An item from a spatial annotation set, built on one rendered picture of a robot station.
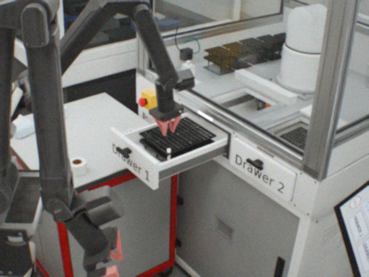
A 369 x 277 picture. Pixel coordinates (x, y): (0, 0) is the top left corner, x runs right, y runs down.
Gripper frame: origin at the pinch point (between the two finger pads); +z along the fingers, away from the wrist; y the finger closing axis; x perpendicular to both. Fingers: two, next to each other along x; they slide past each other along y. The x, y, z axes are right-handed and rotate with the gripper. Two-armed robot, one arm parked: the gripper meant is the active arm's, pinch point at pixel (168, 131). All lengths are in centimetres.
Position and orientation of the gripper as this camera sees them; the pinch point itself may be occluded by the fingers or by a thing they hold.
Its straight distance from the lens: 172.7
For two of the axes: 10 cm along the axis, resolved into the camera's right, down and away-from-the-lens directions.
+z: 0.7, 8.3, 5.6
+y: 8.0, -3.8, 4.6
